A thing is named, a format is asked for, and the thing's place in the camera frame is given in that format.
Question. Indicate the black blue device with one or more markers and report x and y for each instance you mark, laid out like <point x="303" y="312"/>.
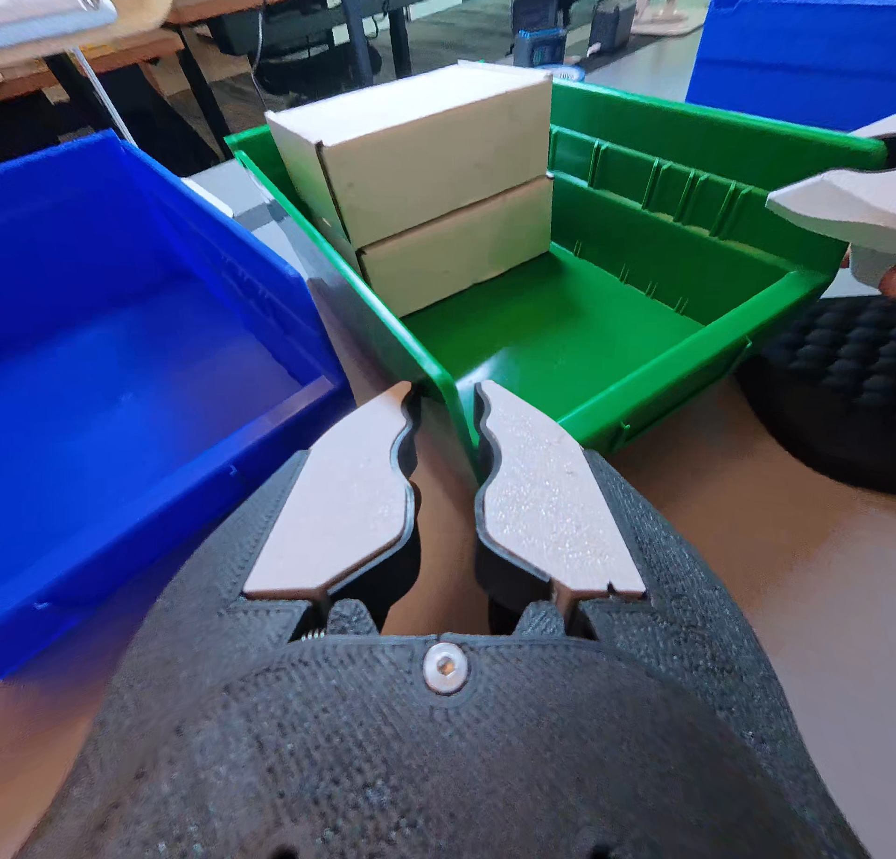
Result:
<point x="539" y="47"/>

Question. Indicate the wooden board stand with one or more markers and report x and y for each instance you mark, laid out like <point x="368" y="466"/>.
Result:
<point x="150" y="12"/>

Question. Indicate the white cardboard box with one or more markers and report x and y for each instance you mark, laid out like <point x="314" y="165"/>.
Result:
<point x="434" y="166"/>
<point x="455" y="250"/>

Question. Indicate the white thin rod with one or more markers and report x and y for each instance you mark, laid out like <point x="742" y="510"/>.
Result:
<point x="105" y="96"/>

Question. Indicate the green plastic bin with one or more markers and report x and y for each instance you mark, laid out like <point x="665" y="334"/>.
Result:
<point x="581" y="341"/>

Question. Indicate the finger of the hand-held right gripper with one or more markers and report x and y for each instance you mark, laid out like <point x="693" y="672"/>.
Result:
<point x="854" y="201"/>
<point x="883" y="127"/>

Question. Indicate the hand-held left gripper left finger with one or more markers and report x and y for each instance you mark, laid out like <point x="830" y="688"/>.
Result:
<point x="336" y="516"/>

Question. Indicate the blue white tape roll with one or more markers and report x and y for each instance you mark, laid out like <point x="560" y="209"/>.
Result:
<point x="568" y="72"/>

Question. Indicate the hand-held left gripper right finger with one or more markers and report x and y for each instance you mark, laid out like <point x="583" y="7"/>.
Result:
<point x="553" y="516"/>

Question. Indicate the clear plastic pouch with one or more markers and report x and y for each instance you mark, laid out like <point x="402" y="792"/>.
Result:
<point x="49" y="12"/>

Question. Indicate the white stand base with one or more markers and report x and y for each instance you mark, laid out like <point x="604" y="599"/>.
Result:
<point x="210" y="200"/>

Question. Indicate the blue plastic bin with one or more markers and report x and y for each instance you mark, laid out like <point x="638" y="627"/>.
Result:
<point x="140" y="355"/>
<point x="791" y="54"/>

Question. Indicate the dark grey case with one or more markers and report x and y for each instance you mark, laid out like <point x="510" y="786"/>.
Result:
<point x="612" y="26"/>

